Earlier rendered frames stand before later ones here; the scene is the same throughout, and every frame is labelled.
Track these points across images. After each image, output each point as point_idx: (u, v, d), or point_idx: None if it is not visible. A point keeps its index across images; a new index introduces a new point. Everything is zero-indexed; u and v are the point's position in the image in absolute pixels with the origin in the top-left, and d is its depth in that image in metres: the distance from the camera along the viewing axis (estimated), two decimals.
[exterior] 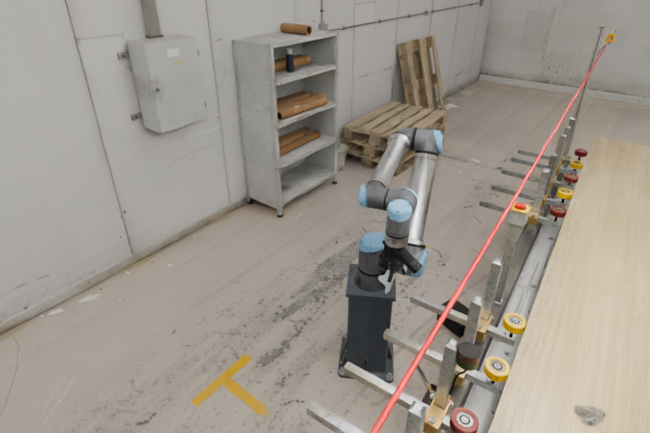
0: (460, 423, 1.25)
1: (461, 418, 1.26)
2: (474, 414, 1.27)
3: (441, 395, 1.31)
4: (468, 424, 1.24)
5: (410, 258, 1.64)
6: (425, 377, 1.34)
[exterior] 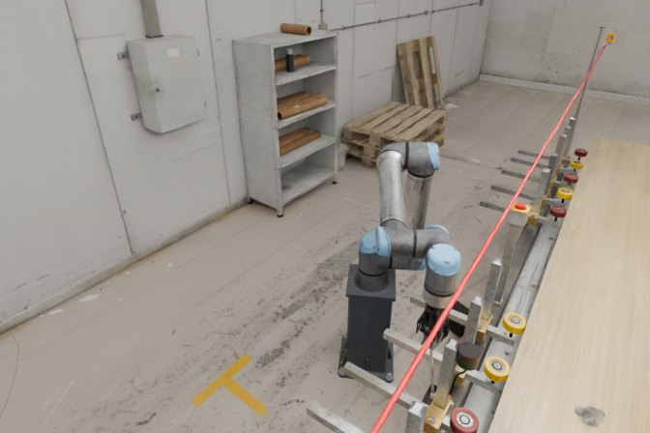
0: (460, 423, 1.25)
1: (461, 418, 1.26)
2: (474, 414, 1.27)
3: (441, 395, 1.31)
4: (468, 424, 1.24)
5: None
6: (432, 362, 1.39)
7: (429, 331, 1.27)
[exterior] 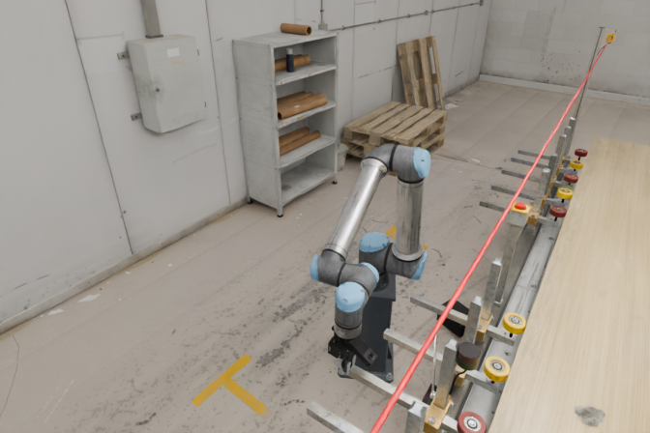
0: (468, 427, 1.24)
1: (469, 421, 1.25)
2: (482, 418, 1.26)
3: (441, 395, 1.31)
4: (476, 429, 1.23)
5: (364, 348, 1.40)
6: (435, 360, 1.42)
7: None
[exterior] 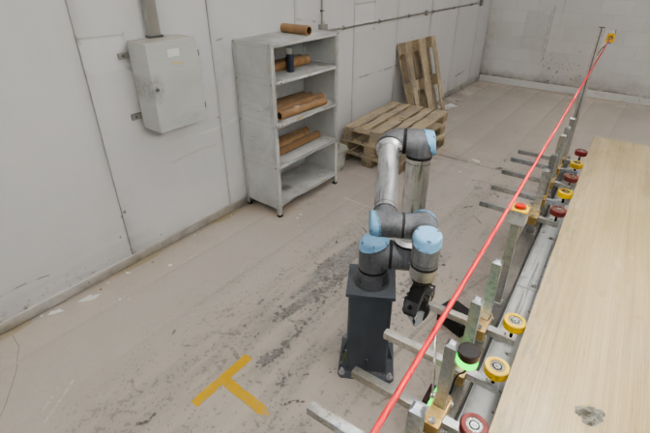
0: (470, 428, 1.23)
1: (471, 422, 1.25)
2: (484, 418, 1.26)
3: (441, 395, 1.31)
4: (478, 430, 1.23)
5: (414, 299, 1.38)
6: (435, 360, 1.42)
7: None
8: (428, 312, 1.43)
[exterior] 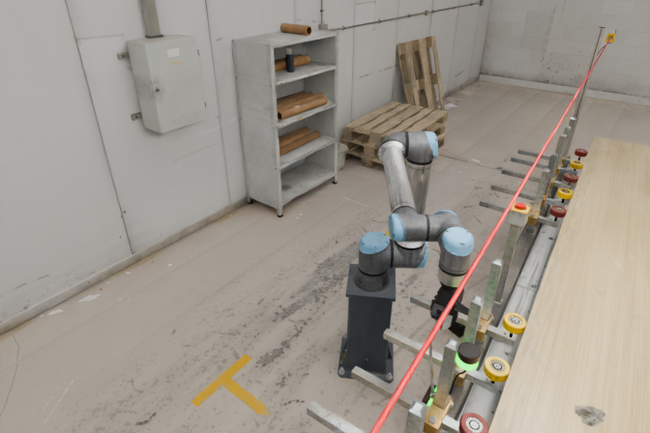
0: (470, 428, 1.23)
1: (471, 422, 1.25)
2: (484, 418, 1.26)
3: (441, 395, 1.31)
4: (478, 430, 1.23)
5: (442, 303, 1.33)
6: (431, 362, 1.39)
7: None
8: (457, 317, 1.37)
